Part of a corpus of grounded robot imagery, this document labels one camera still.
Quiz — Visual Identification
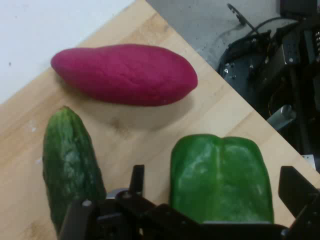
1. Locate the black equipment on floor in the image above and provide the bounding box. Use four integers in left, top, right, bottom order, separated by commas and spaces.
216, 0, 320, 173

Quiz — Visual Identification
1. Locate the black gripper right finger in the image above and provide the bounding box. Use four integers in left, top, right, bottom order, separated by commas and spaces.
278, 166, 320, 240

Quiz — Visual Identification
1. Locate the wooden cutting board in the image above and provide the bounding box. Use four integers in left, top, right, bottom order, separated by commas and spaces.
0, 0, 320, 240

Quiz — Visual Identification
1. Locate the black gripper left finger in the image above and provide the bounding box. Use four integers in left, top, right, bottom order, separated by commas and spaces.
58, 164, 161, 240

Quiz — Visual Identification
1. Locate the green bell pepper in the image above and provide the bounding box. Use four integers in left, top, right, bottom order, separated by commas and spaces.
169, 134, 275, 225

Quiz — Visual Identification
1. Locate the purple sweet potato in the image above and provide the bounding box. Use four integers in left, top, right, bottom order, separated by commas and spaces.
50, 43, 199, 107

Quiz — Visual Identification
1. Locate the dark green cucumber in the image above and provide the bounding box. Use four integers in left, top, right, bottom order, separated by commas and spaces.
42, 106, 107, 236

